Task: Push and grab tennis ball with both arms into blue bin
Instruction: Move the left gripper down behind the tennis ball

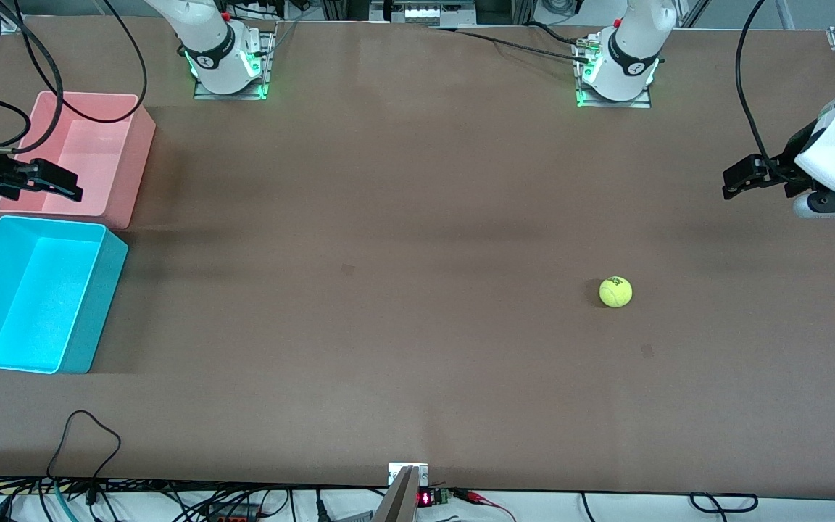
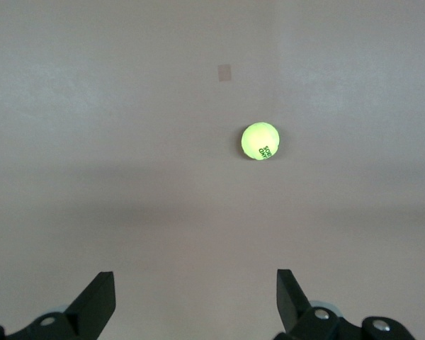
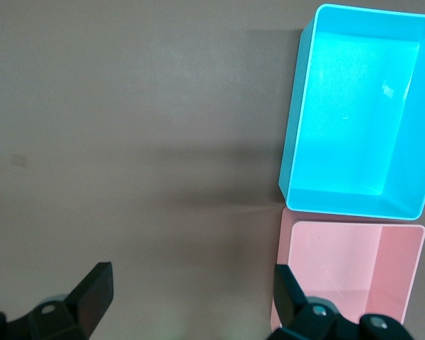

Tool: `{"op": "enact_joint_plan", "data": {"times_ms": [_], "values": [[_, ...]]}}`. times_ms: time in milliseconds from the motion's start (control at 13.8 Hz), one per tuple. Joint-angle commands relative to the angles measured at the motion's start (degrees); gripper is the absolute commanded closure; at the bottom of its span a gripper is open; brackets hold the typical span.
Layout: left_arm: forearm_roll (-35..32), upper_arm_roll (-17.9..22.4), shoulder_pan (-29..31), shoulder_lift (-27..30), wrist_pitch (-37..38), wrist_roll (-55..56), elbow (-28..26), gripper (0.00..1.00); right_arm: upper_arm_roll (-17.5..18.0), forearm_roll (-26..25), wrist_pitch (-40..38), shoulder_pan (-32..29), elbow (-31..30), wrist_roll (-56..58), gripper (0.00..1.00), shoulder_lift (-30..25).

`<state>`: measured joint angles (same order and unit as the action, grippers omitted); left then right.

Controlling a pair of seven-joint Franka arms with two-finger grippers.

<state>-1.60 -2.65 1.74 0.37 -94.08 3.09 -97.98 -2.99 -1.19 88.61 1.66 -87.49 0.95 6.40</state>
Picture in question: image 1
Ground grey camera mount pole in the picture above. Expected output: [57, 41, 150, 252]
[373, 465, 420, 522]

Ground pink plastic bin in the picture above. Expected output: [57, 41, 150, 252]
[0, 91, 157, 230]

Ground thin black cable loop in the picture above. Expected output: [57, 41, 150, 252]
[46, 410, 122, 505]

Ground yellow tennis ball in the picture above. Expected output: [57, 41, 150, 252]
[599, 276, 633, 309]

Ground blue plastic bin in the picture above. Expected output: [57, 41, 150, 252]
[0, 215, 129, 375]

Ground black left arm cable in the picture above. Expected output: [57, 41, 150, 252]
[735, 0, 786, 178]

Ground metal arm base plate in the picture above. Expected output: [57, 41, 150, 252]
[193, 29, 278, 101]
[573, 36, 654, 109]

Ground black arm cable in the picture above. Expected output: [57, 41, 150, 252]
[0, 0, 149, 153]
[735, 0, 786, 178]

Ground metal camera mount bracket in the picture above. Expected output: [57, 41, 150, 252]
[388, 462, 429, 488]

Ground black coiled cable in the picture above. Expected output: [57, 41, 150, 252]
[689, 492, 759, 513]

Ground black cable on table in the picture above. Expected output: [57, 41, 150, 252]
[432, 22, 596, 60]

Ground red clip lead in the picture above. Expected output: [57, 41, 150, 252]
[457, 489, 518, 521]

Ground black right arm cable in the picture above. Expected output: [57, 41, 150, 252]
[0, 0, 149, 153]

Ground aluminium frame with lights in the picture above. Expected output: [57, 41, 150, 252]
[370, 0, 478, 24]

